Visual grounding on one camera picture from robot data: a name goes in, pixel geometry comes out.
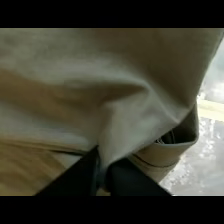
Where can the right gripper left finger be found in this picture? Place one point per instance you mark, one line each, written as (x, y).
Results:
(80, 176)

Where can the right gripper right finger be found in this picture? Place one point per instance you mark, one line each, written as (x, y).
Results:
(130, 180)

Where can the brown T-shirt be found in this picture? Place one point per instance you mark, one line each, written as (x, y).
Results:
(83, 86)

